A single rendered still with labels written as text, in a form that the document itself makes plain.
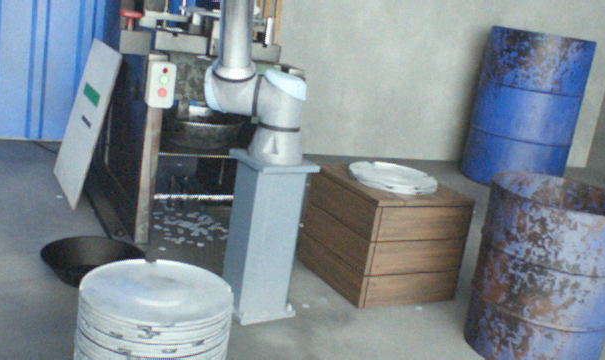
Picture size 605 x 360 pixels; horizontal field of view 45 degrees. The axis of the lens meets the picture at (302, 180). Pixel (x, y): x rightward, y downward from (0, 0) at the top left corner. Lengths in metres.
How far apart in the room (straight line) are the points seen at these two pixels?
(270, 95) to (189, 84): 0.54
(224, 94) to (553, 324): 1.05
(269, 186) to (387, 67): 2.52
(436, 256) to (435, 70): 2.35
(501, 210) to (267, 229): 0.63
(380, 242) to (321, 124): 2.10
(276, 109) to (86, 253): 0.79
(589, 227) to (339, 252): 0.78
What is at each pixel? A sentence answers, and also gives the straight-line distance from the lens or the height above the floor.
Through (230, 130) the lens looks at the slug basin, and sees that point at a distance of 2.59.
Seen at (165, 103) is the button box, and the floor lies 0.51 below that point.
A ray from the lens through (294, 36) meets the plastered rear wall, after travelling 4.05.
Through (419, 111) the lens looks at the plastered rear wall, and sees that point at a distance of 4.54.
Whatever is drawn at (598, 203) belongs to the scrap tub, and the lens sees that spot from 2.33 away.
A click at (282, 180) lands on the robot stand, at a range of 1.94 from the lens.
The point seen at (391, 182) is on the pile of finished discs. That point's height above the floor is 0.37.
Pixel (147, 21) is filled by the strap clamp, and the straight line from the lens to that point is 2.56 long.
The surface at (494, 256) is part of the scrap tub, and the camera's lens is 2.06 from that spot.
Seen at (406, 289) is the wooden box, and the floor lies 0.06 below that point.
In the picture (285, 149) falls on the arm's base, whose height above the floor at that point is 0.49.
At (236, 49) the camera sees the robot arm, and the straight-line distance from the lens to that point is 1.88.
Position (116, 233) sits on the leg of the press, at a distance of 2.50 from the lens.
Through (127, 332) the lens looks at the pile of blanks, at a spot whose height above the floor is 0.28.
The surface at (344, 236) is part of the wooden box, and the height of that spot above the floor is 0.19.
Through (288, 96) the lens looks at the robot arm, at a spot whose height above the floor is 0.63.
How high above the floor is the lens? 0.90
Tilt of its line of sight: 14 degrees down
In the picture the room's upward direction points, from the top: 9 degrees clockwise
